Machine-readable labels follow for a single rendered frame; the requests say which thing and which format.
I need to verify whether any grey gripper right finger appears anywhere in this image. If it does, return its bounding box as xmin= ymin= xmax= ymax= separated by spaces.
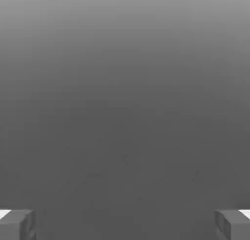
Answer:
xmin=214 ymin=209 xmax=250 ymax=240

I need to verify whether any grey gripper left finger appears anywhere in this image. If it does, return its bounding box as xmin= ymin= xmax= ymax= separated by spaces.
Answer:
xmin=0 ymin=209 xmax=37 ymax=240

